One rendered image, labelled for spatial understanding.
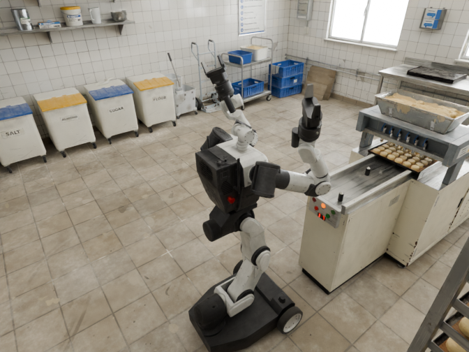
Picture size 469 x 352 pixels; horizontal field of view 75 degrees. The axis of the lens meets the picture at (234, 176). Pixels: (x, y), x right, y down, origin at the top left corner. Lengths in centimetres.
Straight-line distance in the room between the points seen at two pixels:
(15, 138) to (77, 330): 276
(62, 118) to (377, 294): 408
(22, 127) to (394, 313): 438
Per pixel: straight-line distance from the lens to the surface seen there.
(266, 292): 234
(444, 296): 91
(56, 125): 468
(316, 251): 241
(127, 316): 259
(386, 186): 228
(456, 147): 234
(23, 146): 474
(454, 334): 101
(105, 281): 286
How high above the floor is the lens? 207
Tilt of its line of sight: 33 degrees down
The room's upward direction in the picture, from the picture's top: 1 degrees counter-clockwise
